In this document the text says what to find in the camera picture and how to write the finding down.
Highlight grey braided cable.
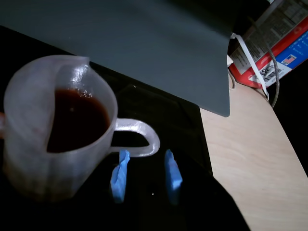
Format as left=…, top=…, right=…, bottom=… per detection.
left=250, top=19, right=282, bottom=109

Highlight translucent plastic kettle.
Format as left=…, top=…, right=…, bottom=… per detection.
left=0, top=54, right=161, bottom=202

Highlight black mat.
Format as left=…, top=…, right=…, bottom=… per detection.
left=0, top=25, right=217, bottom=231

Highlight grey flat board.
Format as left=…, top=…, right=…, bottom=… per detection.
left=0, top=0, right=238, bottom=118

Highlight red blue cardboard box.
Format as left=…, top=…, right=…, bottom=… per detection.
left=227, top=0, right=308, bottom=90

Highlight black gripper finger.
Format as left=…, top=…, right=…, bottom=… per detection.
left=79, top=149, right=131, bottom=231
left=164, top=148, right=251, bottom=231

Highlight white flat strap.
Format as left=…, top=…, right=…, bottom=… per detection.
left=230, top=33, right=270, bottom=101

